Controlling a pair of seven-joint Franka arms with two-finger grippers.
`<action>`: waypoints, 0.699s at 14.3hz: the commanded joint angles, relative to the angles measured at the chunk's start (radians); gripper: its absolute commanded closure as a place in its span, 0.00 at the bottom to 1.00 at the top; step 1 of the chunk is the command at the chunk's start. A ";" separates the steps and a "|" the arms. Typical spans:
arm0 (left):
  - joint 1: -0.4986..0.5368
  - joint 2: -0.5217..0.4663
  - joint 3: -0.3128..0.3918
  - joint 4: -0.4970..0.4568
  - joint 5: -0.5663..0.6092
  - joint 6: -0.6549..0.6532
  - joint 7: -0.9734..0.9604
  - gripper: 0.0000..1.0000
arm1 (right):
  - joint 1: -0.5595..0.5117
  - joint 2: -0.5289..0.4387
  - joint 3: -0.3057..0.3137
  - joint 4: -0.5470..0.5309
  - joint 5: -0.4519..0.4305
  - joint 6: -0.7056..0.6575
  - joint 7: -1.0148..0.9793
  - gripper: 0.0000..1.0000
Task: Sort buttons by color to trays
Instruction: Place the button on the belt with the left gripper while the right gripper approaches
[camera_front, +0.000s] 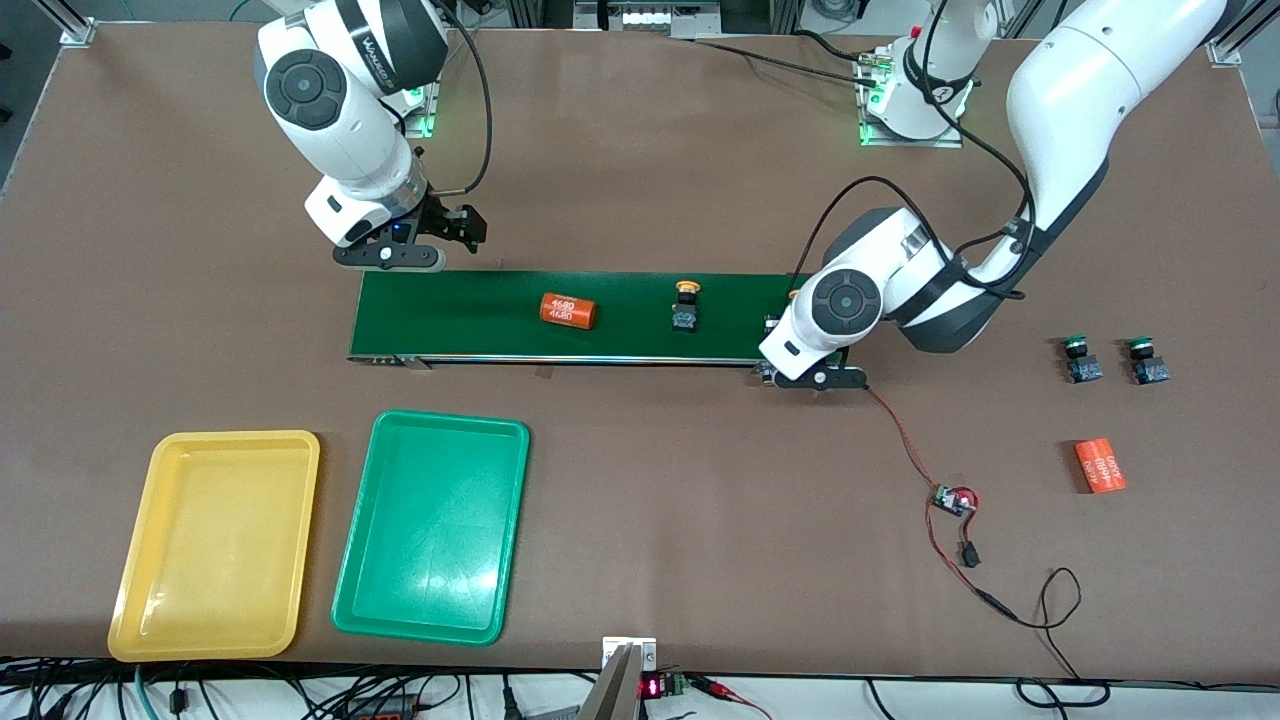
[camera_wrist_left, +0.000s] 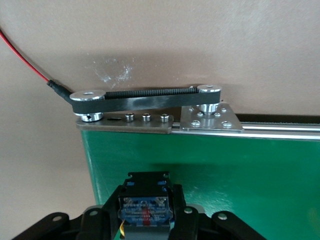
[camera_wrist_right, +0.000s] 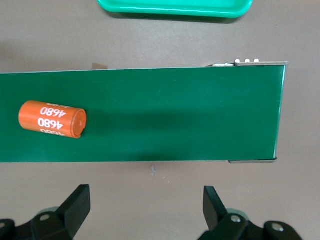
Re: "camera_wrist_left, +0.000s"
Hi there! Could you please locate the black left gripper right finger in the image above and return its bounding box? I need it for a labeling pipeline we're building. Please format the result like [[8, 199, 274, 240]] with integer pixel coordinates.
[[169, 183, 266, 240]]

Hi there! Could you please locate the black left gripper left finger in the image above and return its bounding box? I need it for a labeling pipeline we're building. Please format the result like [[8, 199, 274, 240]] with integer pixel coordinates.
[[12, 184, 126, 240]]

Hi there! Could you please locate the green conveyor belt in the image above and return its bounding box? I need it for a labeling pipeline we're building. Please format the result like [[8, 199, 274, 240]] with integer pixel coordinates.
[[69, 83, 320, 240]]

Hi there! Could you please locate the red and black wire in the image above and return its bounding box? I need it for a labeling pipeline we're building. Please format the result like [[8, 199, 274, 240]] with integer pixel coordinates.
[[0, 26, 76, 102]]

